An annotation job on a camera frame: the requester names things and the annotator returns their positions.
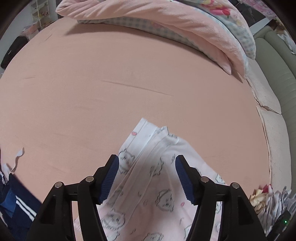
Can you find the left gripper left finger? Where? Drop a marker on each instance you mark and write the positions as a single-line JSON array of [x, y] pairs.
[[91, 192]]

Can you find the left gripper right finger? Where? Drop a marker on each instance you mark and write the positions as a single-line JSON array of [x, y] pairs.
[[202, 192]]

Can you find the pink cartoon pajama pants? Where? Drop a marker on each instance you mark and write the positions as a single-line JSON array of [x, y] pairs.
[[147, 201]]

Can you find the pile of folded clothes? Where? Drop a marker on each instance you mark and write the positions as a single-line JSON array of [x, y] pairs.
[[269, 205]]

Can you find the beige pillow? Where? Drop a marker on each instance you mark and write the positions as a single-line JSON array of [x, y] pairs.
[[274, 127]]

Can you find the navy striped garment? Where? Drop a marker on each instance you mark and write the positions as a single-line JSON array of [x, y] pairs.
[[19, 207]]

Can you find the pink bed sheet mattress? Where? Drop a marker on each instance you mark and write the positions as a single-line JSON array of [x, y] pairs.
[[73, 94]]

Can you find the green bed headboard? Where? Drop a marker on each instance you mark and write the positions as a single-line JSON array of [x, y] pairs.
[[278, 65]]

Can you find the pink folded quilt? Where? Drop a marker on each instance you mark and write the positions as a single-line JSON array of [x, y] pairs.
[[215, 28]]

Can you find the black backpack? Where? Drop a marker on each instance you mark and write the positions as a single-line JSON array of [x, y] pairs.
[[15, 47]]

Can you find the white shelf rack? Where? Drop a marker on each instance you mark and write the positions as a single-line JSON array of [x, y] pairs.
[[40, 13]]

